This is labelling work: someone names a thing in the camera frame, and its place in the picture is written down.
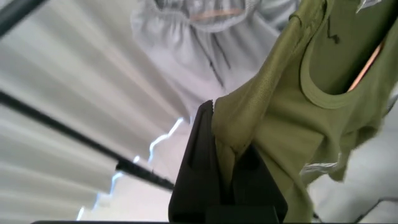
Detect black clothes rack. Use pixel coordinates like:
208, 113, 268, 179
0, 0, 175, 192

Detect green garment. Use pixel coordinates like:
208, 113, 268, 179
211, 0, 398, 223

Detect white curtain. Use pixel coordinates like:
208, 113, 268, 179
0, 0, 195, 223

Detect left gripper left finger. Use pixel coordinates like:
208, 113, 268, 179
168, 100, 225, 223

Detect pale grey shorts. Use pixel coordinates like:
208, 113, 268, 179
130, 0, 302, 121

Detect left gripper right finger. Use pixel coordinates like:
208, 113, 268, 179
228, 145, 289, 223

